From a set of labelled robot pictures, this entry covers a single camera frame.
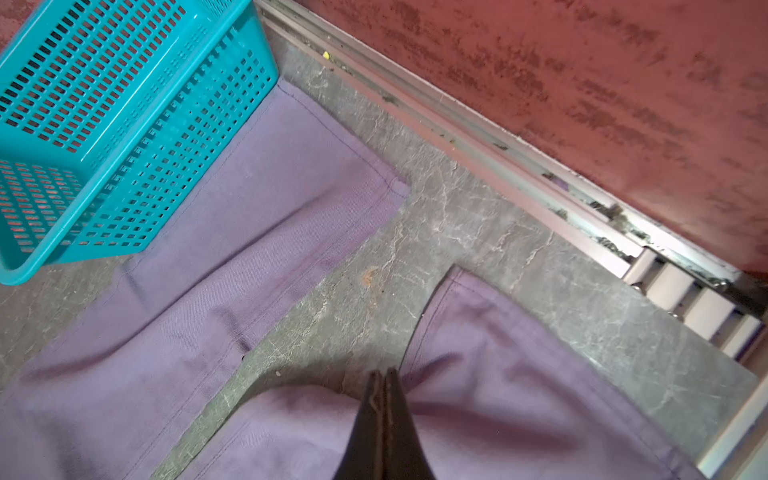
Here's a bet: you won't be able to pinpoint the teal plastic basket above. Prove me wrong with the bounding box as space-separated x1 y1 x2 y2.
1 1 278 285

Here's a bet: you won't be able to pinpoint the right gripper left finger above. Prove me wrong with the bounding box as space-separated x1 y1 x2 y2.
334 371 384 479

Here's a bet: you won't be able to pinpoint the right side floor rail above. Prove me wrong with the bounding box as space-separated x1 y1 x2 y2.
258 1 767 479

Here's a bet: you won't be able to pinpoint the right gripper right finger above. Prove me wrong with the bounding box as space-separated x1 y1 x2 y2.
383 368 435 479

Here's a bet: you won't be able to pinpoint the purple trousers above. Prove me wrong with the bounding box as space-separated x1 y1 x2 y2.
1 81 700 479

